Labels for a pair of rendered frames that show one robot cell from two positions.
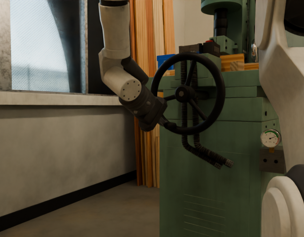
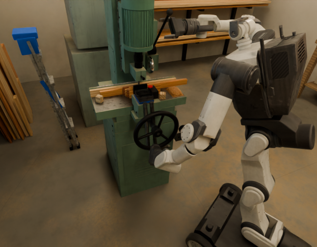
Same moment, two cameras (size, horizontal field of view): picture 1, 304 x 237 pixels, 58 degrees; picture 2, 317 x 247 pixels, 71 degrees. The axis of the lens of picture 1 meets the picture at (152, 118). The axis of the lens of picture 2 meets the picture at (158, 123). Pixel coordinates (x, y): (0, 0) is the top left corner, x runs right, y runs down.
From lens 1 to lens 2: 123 cm
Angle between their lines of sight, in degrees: 64
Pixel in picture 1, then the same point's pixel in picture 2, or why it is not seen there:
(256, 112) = not seen: hidden behind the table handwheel
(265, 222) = (248, 196)
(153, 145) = (13, 106)
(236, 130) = (163, 127)
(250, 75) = (172, 101)
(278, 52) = (257, 161)
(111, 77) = (169, 167)
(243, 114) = (167, 119)
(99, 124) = not seen: outside the picture
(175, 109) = (126, 126)
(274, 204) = (256, 195)
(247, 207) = not seen: hidden behind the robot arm
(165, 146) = (120, 146)
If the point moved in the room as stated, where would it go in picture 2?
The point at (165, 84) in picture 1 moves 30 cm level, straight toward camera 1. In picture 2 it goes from (118, 113) to (157, 134)
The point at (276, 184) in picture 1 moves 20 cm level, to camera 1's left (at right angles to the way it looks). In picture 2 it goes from (254, 190) to (244, 219)
